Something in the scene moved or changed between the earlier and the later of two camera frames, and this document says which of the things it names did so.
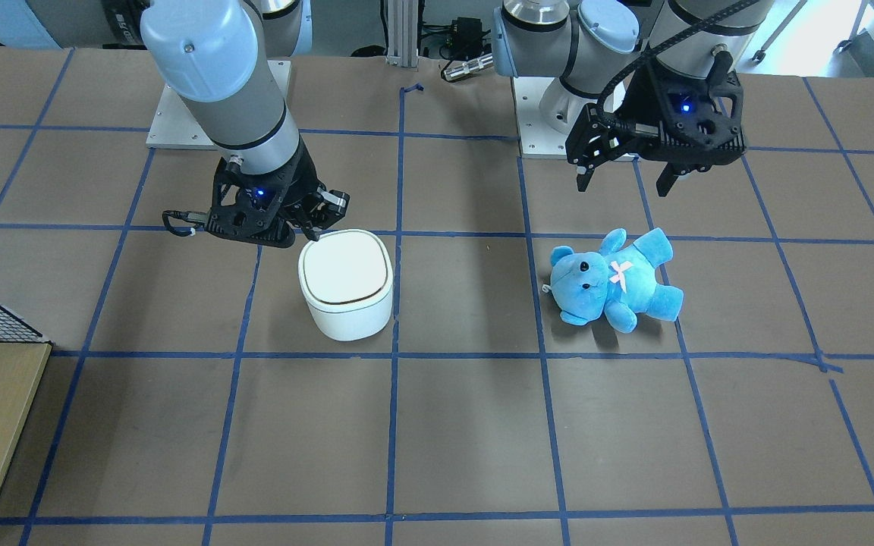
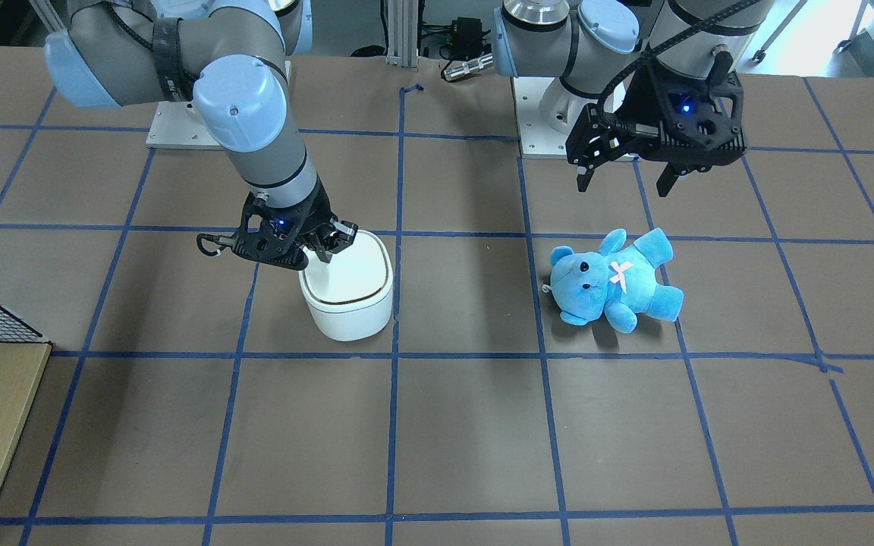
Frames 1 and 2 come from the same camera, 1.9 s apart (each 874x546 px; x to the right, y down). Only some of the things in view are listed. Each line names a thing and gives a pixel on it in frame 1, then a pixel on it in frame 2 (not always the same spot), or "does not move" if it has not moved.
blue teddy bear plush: x=617 y=283 does not move
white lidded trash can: x=347 y=279 does not move
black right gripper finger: x=312 y=231 to x=324 y=246
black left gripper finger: x=584 y=174 does not move
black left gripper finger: x=667 y=179 does not move
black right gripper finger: x=340 y=202 to x=343 y=233
